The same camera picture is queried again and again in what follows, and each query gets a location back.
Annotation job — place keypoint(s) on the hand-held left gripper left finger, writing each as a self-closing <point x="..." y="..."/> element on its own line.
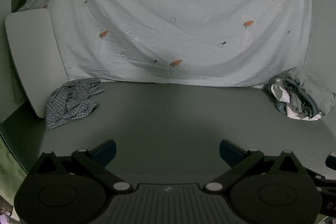
<point x="106" y="151"/>

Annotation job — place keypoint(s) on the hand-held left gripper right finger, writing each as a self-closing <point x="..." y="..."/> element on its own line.
<point x="231" y="153"/>

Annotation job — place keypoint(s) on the blue checked shirt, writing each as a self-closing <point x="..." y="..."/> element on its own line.
<point x="68" y="103"/>

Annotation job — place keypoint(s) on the white garment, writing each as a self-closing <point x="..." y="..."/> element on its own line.
<point x="279" y="92"/>

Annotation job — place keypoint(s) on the green fabric cover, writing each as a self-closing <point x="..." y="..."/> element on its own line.
<point x="10" y="161"/>

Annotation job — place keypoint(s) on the grey folded garment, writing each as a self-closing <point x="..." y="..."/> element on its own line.
<point x="315" y="92"/>

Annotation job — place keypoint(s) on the white rounded board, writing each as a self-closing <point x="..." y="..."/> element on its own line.
<point x="31" y="56"/>

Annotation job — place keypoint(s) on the carrot print sheet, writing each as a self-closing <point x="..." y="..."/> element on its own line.
<point x="168" y="3"/>

